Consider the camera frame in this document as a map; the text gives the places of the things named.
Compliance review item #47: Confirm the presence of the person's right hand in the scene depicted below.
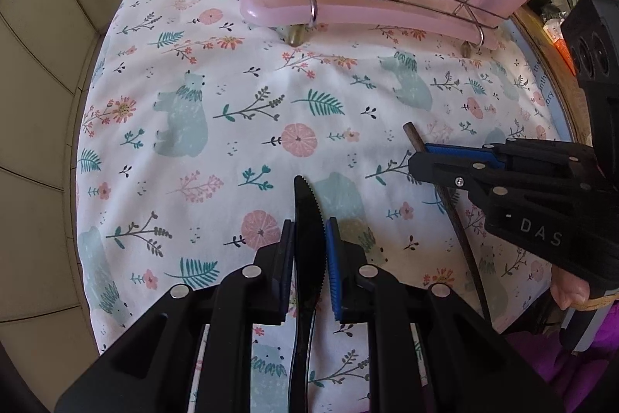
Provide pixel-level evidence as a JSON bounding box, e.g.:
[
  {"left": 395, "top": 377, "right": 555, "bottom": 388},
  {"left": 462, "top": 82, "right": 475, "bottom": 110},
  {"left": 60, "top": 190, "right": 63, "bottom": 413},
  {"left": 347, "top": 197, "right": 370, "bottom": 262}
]
[{"left": 550, "top": 270, "right": 593, "bottom": 311}]

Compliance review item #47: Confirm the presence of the person's purple clothing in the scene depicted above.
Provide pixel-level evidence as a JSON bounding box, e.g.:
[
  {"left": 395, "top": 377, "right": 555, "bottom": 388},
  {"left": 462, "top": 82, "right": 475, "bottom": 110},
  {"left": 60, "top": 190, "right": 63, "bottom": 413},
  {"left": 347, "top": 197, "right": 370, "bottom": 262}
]
[{"left": 500, "top": 307, "right": 619, "bottom": 413}]

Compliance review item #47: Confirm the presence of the black plastic knife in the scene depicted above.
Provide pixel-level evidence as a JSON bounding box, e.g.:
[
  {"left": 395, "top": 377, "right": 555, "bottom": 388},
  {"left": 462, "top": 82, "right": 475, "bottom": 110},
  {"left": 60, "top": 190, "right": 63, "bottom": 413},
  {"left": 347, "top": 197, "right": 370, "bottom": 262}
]
[{"left": 287, "top": 174, "right": 326, "bottom": 413}]

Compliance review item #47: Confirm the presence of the floral bear print cloth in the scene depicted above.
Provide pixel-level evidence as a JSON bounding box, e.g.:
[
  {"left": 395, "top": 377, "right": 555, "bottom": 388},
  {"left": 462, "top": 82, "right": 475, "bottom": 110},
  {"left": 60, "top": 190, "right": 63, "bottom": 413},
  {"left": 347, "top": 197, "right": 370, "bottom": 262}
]
[{"left": 76, "top": 0, "right": 566, "bottom": 413}]

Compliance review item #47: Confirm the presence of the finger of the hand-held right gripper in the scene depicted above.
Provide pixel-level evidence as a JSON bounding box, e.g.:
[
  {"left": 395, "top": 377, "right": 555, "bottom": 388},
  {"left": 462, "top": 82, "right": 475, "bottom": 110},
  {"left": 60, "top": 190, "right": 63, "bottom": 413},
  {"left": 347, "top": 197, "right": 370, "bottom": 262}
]
[
  {"left": 407, "top": 150, "right": 582, "bottom": 202},
  {"left": 424, "top": 139, "right": 601, "bottom": 178}
]

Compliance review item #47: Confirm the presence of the dark brown chopstick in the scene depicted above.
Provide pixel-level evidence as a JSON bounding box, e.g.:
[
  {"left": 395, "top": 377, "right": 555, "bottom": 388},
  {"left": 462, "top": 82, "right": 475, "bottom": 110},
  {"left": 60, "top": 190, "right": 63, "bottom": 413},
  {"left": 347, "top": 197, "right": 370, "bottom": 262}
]
[{"left": 402, "top": 122, "right": 495, "bottom": 327}]

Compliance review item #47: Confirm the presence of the orange and white packet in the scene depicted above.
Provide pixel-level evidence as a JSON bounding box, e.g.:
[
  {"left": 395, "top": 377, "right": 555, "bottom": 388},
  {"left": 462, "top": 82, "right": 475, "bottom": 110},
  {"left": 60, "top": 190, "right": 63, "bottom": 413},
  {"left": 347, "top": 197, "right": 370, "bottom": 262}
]
[{"left": 545, "top": 23, "right": 577, "bottom": 72}]

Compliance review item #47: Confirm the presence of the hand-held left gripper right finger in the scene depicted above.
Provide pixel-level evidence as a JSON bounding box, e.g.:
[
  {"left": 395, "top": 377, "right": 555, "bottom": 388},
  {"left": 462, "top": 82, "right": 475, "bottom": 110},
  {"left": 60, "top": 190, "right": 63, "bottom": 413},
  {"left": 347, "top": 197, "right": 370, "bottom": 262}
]
[{"left": 325, "top": 217, "right": 566, "bottom": 413}]

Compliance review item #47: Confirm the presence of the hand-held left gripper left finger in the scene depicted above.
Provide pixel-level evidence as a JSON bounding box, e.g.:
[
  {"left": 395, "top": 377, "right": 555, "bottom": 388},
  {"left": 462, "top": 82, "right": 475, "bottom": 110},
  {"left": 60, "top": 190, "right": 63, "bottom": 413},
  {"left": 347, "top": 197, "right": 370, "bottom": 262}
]
[{"left": 55, "top": 219, "right": 296, "bottom": 413}]

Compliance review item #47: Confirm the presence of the pink plastic drip tray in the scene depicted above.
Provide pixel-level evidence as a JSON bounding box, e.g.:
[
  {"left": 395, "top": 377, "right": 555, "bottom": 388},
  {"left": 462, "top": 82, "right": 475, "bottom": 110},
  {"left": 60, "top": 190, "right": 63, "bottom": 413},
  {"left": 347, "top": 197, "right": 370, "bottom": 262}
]
[{"left": 241, "top": 0, "right": 501, "bottom": 52}]

